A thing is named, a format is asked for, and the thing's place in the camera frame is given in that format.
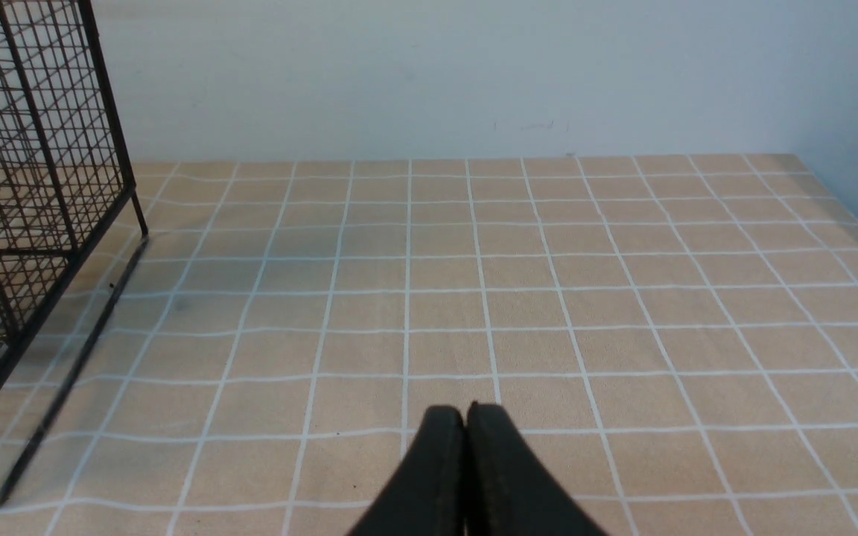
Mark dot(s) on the beige checkered tablecloth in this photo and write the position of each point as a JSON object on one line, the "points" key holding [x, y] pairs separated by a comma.
{"points": [[676, 337]]}

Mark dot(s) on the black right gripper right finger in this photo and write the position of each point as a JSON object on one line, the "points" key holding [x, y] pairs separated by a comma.
{"points": [[508, 491]]}

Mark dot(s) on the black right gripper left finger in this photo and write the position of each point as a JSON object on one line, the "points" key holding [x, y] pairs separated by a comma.
{"points": [[423, 495]]}

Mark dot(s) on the black wire mesh rack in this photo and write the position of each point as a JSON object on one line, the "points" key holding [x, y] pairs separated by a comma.
{"points": [[65, 178]]}

